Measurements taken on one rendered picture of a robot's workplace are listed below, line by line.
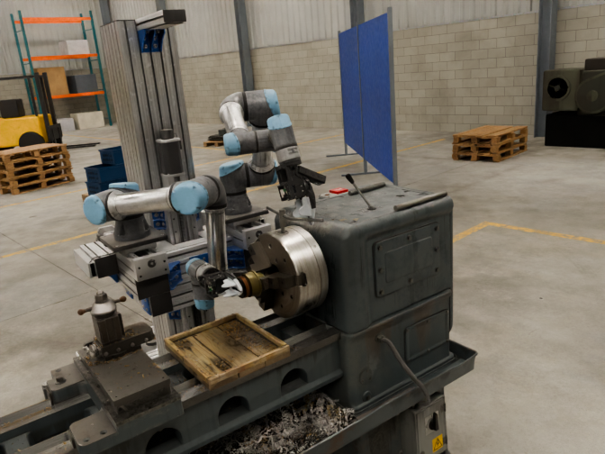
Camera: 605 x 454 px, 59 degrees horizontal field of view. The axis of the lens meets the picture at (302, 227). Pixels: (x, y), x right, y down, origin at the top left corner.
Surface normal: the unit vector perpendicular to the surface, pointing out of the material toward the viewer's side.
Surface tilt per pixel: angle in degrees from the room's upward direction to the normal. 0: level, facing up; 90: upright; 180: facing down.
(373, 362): 90
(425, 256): 90
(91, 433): 0
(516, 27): 90
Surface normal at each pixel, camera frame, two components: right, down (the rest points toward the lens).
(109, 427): -0.08, -0.95
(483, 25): -0.73, 0.25
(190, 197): -0.22, 0.29
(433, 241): 0.59, 0.18
